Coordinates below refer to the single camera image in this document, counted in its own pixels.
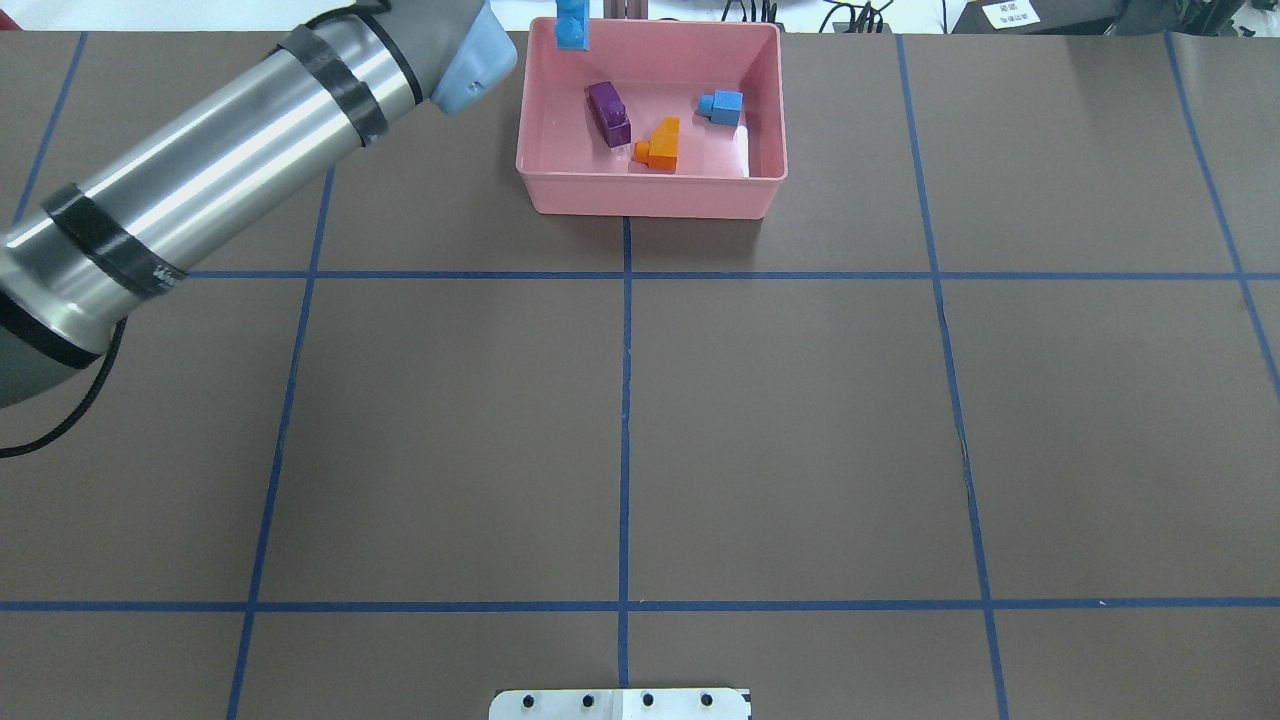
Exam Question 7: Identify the black bag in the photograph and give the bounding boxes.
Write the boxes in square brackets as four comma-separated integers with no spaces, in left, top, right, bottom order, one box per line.
[948,1,1247,37]

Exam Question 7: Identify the pink plastic box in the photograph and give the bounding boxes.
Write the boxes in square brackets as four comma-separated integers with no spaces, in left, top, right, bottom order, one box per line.
[515,17,788,222]

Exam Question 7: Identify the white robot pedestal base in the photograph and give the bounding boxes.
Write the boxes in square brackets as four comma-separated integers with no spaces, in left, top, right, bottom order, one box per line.
[488,687,754,719]

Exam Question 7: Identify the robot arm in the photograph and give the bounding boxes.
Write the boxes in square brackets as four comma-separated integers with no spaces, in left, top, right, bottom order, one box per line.
[1,1,518,406]

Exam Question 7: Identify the purple toy block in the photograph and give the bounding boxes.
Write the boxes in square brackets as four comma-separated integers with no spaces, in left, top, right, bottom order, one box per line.
[585,81,632,149]

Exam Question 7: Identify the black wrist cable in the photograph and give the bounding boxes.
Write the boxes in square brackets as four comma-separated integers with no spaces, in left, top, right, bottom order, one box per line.
[0,318,129,459]

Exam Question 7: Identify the aluminium frame post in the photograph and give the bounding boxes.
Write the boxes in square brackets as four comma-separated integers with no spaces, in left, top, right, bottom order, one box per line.
[602,0,650,20]

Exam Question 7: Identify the small blue toy block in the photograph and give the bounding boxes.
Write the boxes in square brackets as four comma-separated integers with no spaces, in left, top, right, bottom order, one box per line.
[695,88,744,127]

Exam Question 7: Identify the long blue toy block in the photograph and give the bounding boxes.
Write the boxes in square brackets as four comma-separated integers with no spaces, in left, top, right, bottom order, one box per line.
[554,0,591,53]

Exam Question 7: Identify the orange toy block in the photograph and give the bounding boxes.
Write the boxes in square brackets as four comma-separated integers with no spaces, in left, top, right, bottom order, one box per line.
[632,117,681,173]

